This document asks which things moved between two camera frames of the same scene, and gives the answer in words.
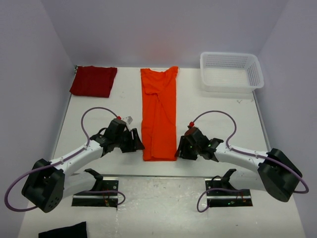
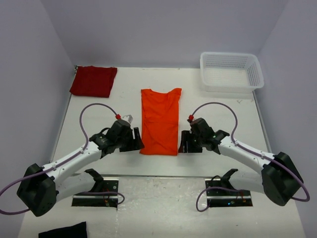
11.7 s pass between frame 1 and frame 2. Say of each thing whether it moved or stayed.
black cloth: stayed
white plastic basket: stayed
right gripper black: moved
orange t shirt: moved
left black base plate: stayed
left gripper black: stayed
